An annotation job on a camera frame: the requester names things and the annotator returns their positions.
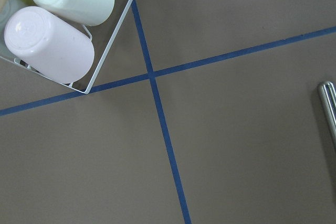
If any white wire cup rack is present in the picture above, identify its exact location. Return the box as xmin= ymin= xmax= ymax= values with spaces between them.
xmin=1 ymin=0 xmax=133 ymax=94

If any steel muddler black tip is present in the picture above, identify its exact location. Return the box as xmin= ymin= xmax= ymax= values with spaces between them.
xmin=318 ymin=81 xmax=335 ymax=148

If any pink plastic cup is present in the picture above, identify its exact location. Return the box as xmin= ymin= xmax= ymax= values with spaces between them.
xmin=4 ymin=6 xmax=95 ymax=84

